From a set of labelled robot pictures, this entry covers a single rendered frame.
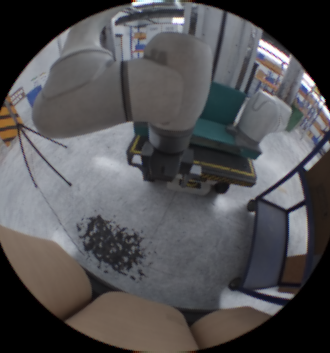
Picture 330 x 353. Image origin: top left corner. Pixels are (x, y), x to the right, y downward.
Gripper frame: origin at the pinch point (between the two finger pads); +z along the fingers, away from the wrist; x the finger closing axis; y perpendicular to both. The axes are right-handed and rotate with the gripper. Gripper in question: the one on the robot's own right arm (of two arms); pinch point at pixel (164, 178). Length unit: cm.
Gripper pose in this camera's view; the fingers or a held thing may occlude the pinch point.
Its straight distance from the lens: 39.8
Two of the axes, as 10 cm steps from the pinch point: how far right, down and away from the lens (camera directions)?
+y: 1.7, -8.4, 5.2
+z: -0.6, 5.2, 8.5
